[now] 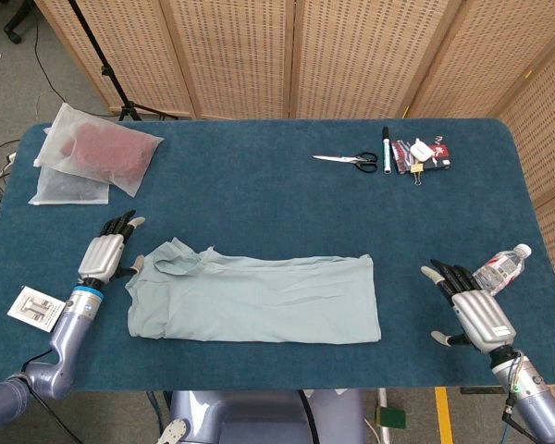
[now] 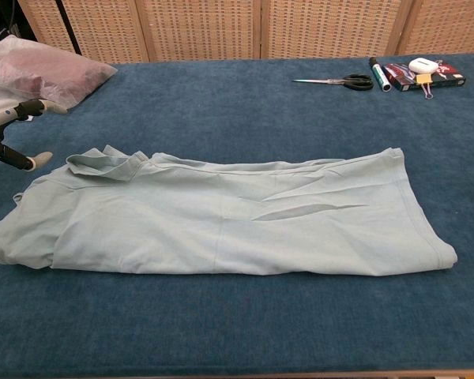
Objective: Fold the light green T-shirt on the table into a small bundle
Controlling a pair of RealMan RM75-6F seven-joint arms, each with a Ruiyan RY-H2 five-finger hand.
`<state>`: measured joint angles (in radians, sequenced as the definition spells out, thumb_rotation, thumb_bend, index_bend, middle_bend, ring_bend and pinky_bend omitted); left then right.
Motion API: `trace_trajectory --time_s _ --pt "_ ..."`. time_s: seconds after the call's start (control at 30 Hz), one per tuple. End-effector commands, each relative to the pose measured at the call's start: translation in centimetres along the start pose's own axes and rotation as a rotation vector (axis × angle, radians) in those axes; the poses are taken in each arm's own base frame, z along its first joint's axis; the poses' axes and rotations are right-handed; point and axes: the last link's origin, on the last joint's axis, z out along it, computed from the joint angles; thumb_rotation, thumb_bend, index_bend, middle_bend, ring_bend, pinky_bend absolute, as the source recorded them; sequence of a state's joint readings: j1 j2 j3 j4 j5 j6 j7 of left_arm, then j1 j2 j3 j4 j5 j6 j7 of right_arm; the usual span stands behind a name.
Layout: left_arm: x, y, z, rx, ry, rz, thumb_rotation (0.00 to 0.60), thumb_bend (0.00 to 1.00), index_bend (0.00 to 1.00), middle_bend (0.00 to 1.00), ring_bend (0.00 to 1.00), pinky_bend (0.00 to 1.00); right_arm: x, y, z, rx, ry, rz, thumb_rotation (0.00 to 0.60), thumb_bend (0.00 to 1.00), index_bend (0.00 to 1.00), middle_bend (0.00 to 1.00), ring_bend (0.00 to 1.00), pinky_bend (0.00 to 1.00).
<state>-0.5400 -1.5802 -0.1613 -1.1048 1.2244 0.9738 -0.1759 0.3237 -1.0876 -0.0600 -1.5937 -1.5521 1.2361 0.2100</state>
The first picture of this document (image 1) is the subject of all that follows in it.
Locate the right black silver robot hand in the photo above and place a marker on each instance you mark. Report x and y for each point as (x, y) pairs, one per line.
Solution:
(483, 319)

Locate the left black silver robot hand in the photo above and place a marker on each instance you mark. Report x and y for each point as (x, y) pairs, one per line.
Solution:
(101, 256)

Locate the light green t-shirt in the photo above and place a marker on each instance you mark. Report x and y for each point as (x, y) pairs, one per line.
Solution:
(259, 296)

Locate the right lavender robot arm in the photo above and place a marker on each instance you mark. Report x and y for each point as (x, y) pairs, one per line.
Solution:
(532, 393)

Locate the clear plastic water bottle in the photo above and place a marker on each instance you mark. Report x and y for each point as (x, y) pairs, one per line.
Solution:
(501, 270)

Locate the frosted bag with dark garment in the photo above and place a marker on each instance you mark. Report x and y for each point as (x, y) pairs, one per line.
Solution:
(69, 190)

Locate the white card with metal part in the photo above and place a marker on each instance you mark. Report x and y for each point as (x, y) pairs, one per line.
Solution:
(28, 310)

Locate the frosted bag with red garment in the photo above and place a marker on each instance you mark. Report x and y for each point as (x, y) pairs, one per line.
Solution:
(106, 148)

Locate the white table leg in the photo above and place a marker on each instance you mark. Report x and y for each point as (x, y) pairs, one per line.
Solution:
(384, 407)

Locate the green floor box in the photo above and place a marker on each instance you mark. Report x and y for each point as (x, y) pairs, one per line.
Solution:
(393, 418)

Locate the dark flat card box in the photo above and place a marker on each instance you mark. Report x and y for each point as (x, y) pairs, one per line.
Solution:
(441, 160)

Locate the blue carpet table cover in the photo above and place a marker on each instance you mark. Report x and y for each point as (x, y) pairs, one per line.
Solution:
(259, 208)

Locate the yellow binder clip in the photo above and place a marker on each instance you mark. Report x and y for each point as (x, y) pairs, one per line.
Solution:
(416, 166)

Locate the white earbud case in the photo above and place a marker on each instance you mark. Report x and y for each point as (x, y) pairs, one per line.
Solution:
(420, 150)

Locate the black tripod stand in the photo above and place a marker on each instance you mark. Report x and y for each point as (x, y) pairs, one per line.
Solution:
(106, 71)

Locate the green white marker pen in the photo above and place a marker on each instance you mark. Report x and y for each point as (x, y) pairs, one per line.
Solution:
(386, 152)

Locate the lavender robot torso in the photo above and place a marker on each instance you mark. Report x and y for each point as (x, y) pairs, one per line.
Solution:
(259, 416)

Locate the black office chair base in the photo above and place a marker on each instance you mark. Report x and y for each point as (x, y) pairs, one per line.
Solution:
(13, 35)

